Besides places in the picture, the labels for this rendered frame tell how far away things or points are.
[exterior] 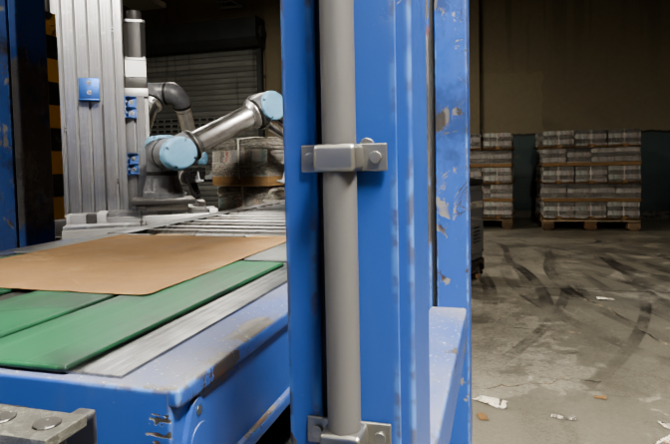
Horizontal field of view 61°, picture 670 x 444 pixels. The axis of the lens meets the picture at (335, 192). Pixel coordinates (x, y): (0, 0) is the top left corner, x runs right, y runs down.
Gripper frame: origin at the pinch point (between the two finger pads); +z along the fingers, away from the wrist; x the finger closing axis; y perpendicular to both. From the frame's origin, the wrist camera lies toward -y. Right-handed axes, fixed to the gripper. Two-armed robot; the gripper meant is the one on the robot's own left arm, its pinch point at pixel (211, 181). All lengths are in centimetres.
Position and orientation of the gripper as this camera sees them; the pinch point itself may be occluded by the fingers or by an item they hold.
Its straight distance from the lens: 302.5
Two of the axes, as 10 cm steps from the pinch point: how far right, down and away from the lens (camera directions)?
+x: 5.9, -0.6, 8.1
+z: 8.1, 0.1, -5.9
